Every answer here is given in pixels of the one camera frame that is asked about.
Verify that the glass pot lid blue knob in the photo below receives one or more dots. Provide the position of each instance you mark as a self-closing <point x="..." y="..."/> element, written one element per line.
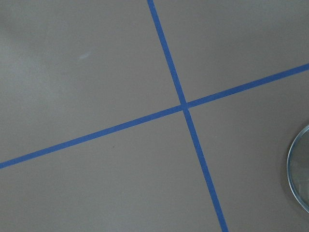
<point x="298" y="168"/>

